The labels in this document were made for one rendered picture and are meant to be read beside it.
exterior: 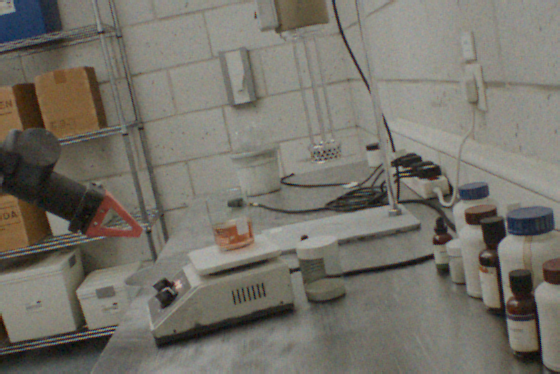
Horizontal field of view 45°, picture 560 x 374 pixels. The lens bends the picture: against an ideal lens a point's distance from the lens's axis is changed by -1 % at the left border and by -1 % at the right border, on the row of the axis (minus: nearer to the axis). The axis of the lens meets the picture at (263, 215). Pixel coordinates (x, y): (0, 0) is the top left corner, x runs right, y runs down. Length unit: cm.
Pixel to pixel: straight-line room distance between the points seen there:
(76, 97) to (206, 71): 65
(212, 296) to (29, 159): 30
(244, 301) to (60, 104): 225
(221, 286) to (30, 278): 234
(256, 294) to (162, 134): 248
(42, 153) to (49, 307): 234
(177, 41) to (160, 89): 24
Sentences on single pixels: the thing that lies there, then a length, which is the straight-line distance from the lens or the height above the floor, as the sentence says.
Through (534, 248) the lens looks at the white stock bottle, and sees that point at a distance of 74.
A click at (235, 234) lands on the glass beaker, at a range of 96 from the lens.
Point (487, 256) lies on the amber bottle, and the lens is 82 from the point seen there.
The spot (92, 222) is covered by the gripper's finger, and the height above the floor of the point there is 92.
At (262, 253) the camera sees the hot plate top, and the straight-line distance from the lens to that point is 93.
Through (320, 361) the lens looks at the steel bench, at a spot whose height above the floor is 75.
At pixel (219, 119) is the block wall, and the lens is 334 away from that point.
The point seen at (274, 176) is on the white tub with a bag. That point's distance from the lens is 194.
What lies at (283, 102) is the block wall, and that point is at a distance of 333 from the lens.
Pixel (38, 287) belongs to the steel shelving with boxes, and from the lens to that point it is 323.
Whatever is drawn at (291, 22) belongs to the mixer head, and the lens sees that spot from 127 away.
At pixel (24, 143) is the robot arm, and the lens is 94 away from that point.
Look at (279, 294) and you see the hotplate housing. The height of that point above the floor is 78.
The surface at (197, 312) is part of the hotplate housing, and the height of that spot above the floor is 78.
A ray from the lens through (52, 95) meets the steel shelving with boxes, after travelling 310.
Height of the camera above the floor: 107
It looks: 11 degrees down
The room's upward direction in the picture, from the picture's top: 12 degrees counter-clockwise
